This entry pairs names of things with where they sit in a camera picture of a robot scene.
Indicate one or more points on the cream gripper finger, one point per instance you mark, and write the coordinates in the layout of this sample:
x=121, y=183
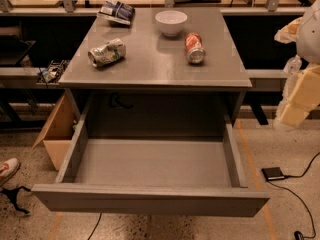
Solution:
x=289, y=32
x=301, y=95

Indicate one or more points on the red coke can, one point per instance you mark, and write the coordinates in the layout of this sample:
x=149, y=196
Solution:
x=195, y=52

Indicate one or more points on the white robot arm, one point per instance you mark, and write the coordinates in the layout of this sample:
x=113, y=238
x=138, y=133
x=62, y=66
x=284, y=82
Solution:
x=308, y=39

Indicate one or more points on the grey cabinet with top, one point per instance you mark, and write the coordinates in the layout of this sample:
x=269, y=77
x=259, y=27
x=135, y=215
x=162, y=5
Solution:
x=153, y=91

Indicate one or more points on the open grey top drawer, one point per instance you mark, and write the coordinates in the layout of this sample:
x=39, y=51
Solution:
x=155, y=155

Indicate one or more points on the crushed silver green can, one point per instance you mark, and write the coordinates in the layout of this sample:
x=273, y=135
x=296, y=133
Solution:
x=107, y=53

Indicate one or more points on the clear sanitizer bottle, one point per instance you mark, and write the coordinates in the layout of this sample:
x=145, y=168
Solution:
x=293, y=65

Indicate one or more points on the black foot pedal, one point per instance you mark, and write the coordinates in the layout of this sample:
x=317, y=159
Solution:
x=272, y=174

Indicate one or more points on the white bowl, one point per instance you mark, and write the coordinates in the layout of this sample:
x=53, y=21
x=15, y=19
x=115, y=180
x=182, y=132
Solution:
x=170, y=22

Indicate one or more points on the blue chip bag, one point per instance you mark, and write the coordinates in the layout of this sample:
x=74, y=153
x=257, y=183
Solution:
x=117, y=11

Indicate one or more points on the cardboard box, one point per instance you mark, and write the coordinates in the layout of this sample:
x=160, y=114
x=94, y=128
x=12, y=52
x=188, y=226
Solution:
x=57, y=132

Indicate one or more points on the white red shoe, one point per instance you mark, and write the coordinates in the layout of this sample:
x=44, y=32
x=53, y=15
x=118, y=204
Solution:
x=8, y=169

